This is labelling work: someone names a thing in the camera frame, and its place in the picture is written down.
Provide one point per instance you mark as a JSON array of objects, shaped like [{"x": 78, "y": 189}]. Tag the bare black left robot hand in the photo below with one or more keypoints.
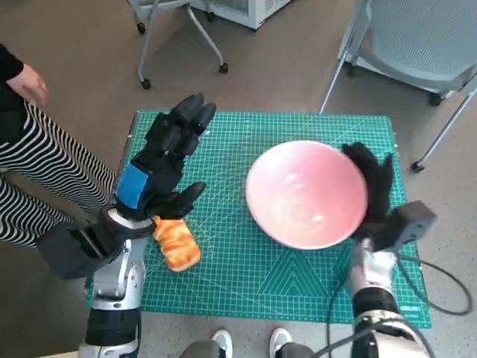
[{"x": 167, "y": 149}]

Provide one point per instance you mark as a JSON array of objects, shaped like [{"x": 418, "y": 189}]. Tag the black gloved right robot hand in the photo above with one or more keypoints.
[{"x": 378, "y": 194}]

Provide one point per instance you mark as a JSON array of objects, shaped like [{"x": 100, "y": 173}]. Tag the pink bowl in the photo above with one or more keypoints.
[{"x": 305, "y": 194}]

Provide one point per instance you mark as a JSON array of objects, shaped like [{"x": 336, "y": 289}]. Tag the orange striped toy bread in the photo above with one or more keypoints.
[{"x": 179, "y": 246}]

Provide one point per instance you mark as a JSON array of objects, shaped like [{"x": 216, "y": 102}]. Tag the grey chair with castors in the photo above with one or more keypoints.
[{"x": 146, "y": 83}]

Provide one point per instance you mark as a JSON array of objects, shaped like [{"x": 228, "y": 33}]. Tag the green cutting mat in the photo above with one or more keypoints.
[{"x": 231, "y": 279}]

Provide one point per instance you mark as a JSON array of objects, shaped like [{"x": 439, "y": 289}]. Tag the person's hand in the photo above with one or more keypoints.
[{"x": 30, "y": 84}]

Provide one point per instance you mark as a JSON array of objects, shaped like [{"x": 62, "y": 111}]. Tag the white cabinet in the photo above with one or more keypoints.
[{"x": 238, "y": 11}]

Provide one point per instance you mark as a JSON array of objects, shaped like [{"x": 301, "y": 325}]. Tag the grey mesh chair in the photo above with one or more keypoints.
[{"x": 410, "y": 37}]

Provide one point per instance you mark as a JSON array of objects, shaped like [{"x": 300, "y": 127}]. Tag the white shoe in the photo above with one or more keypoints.
[
  {"x": 280, "y": 341},
  {"x": 222, "y": 341}
]

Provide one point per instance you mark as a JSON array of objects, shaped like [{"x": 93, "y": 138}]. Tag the grey leg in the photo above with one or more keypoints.
[
  {"x": 201, "y": 350},
  {"x": 298, "y": 352}
]

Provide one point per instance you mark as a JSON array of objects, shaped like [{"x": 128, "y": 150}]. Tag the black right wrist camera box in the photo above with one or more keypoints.
[{"x": 411, "y": 220}]

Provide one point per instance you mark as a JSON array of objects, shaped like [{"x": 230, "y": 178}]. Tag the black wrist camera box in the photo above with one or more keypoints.
[
  {"x": 67, "y": 253},
  {"x": 411, "y": 220}
]

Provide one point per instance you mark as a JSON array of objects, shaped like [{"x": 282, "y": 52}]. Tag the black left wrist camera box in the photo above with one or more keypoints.
[{"x": 67, "y": 253}]

